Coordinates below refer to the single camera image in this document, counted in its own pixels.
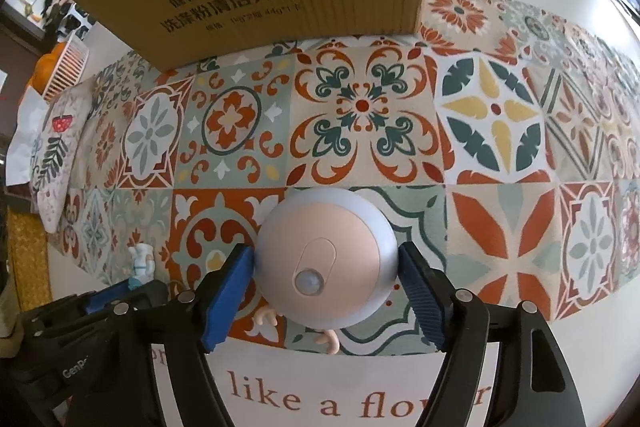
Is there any small beige toy piece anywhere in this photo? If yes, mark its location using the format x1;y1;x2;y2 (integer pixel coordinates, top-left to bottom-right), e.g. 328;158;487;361
319;329;344;356

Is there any white round object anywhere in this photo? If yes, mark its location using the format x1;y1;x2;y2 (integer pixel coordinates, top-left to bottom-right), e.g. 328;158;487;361
255;187;401;333

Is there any small white figurine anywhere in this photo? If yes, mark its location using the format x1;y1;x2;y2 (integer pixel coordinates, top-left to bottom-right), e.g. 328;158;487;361
131;243;157;291

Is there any colourful tile pattern table mat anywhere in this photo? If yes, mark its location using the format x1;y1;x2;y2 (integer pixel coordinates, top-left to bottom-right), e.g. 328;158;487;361
47;0;640;427

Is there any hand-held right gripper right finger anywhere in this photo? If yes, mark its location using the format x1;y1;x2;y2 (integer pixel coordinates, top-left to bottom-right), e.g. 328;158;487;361
397;243;587;427

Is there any white plastic basket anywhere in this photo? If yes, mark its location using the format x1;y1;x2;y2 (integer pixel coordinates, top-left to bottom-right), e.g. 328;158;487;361
42;31;91;102

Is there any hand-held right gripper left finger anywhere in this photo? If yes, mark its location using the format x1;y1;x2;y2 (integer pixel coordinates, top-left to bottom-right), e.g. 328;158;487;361
60;245;257;427

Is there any white leaf print cloth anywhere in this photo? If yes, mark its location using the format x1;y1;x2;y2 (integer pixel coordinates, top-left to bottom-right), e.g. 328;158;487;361
29;89;93;234

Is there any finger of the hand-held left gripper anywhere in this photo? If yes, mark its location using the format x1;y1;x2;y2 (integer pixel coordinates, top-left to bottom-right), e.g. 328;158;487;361
88;287;133;314
20;279;169;343

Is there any pile of oranges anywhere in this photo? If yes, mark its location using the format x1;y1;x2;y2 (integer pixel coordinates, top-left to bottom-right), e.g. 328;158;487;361
27;42;68;90

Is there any yellow woven placemat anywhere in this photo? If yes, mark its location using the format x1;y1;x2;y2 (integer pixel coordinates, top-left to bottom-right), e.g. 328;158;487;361
7;209;53;308

